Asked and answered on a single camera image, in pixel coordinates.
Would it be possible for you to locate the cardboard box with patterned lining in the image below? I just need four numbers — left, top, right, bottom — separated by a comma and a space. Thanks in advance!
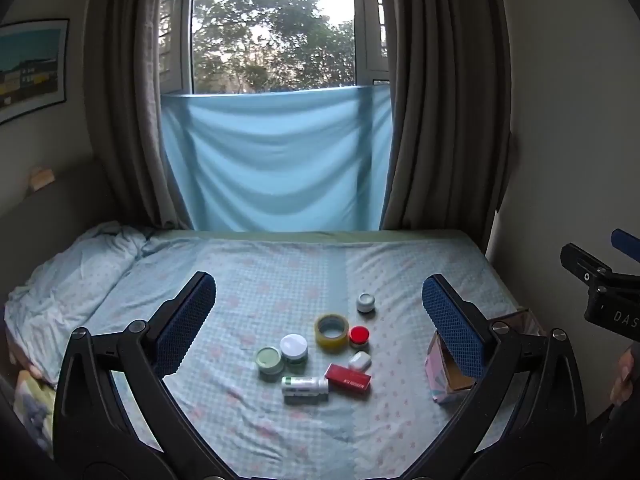
424, 308, 544, 406

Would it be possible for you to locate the green cream jar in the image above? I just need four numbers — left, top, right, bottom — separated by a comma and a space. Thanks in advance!
255, 346, 284, 376

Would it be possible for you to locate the white earbuds case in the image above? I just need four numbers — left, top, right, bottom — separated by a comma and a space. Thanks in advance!
348, 351, 372, 373

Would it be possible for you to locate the white pill bottle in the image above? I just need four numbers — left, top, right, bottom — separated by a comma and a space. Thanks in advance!
281, 376, 330, 401

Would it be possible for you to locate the red-lid jar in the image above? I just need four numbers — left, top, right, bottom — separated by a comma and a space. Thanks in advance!
348, 325, 370, 350

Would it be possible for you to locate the red Marubi box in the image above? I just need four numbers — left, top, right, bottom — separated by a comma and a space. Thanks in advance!
324, 363, 371, 394

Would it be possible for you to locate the white-lid jar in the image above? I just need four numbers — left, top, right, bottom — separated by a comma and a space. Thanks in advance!
280, 334, 308, 364

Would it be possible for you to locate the small white-grey jar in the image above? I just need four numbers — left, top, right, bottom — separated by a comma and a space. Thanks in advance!
356, 292, 375, 315

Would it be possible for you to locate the yellow packing tape roll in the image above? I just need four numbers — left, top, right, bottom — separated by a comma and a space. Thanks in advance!
314, 313, 349, 353

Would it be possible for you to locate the person's right hand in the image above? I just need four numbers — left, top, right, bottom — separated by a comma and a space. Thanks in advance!
610, 348, 634, 405

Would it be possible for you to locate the crumpled light blue duvet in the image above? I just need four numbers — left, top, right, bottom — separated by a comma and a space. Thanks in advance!
4, 222, 146, 385

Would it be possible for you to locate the checked floral bed sheet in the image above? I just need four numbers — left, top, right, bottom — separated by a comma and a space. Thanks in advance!
84, 231, 524, 480

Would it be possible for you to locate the right brown curtain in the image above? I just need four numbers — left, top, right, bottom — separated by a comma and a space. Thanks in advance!
381, 0, 511, 249

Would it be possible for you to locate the brown curtain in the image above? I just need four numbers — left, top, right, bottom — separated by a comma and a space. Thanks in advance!
84, 0, 188, 229
381, 0, 511, 249

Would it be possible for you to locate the blue cloth over window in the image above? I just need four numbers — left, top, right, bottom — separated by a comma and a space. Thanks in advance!
160, 84, 393, 232

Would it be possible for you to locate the left brown curtain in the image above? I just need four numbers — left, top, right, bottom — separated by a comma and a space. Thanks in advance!
84, 0, 188, 229

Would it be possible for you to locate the framed wall picture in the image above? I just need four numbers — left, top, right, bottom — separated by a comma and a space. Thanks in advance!
0, 18, 70, 124

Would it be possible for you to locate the window frame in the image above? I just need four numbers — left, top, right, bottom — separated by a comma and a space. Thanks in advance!
158, 0, 388, 94

